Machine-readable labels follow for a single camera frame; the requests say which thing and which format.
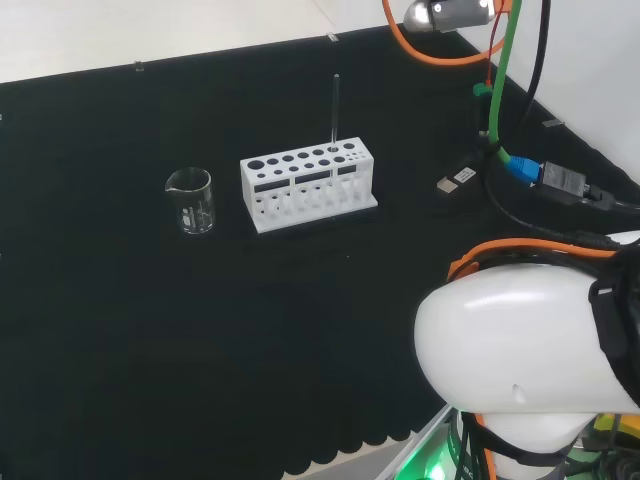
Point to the clear glass rod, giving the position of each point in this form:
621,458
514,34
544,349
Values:
335,110

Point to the white test tube rack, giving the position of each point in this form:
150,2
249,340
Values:
305,200

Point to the clear glass beaker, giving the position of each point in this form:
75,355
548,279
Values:
192,205

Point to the silver USB plug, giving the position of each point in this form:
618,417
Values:
452,182

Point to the black bench cloth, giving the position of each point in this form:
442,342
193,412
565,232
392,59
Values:
150,325

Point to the small green connector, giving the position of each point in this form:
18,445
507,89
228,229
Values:
481,90

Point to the black adapter box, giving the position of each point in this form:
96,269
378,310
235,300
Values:
565,182

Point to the silver grey wrist module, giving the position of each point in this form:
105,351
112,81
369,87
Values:
445,15

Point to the yellow stop button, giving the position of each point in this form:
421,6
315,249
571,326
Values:
617,425

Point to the metal base plate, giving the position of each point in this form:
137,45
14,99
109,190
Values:
425,440

